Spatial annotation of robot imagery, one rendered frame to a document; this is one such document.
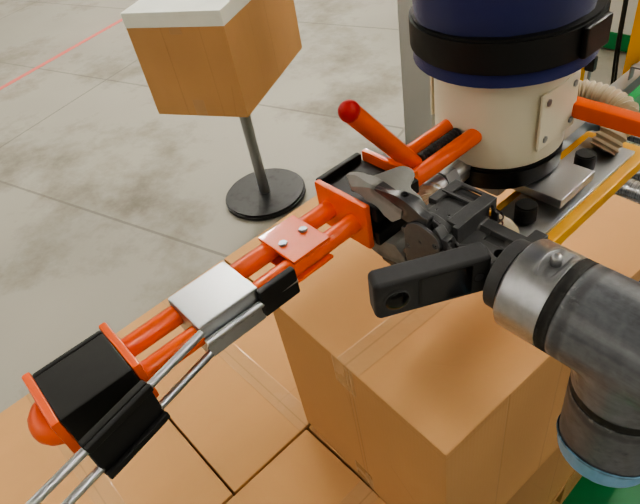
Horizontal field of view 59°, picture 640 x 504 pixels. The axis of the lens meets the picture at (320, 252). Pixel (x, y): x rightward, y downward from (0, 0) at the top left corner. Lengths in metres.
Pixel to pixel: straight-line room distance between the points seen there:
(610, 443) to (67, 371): 0.47
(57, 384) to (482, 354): 0.57
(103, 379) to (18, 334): 2.17
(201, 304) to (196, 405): 0.85
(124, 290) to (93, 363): 2.07
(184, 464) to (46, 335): 1.40
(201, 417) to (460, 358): 0.70
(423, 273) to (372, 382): 0.35
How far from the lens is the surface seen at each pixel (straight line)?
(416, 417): 0.81
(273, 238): 0.60
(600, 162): 0.90
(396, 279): 0.52
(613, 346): 0.49
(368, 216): 0.61
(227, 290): 0.56
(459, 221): 0.56
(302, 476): 1.24
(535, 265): 0.51
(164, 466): 1.34
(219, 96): 2.22
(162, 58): 2.27
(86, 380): 0.54
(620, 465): 0.60
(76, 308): 2.65
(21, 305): 2.83
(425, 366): 0.86
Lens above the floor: 1.64
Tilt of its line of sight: 42 degrees down
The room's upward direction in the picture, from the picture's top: 12 degrees counter-clockwise
